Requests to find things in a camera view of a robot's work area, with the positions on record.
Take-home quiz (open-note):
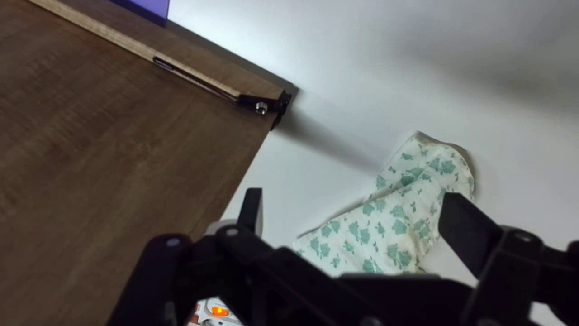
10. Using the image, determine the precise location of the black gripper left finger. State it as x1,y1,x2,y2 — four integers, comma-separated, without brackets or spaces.
106,186,363,326

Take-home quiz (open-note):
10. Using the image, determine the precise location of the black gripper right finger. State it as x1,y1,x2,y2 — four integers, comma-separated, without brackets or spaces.
436,191,579,326

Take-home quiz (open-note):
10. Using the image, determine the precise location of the green patterned white cloth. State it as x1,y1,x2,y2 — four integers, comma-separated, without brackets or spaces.
291,130,477,280

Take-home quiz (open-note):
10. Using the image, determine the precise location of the wooden book stand board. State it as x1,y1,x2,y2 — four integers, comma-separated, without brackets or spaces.
0,0,296,326

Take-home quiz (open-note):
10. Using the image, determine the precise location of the white power strip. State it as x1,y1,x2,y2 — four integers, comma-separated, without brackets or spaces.
186,295,244,326

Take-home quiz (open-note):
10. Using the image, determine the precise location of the purple paper sheet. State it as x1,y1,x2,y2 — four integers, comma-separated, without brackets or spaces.
110,0,173,27

